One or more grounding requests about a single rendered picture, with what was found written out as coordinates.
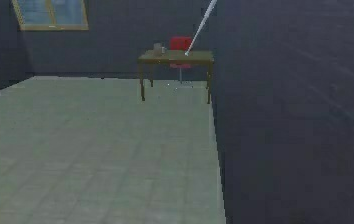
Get brown wooden table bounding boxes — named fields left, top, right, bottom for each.
left=137, top=49, right=215, bottom=105

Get grey mug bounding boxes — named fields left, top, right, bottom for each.
left=152, top=42, right=167, bottom=57

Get red office chair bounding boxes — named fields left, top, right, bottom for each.
left=168, top=35, right=195, bottom=88

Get white baseball bat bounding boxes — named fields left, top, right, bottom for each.
left=184, top=0, right=218, bottom=57

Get wooden framed window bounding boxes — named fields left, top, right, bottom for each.
left=11, top=0, right=90, bottom=32

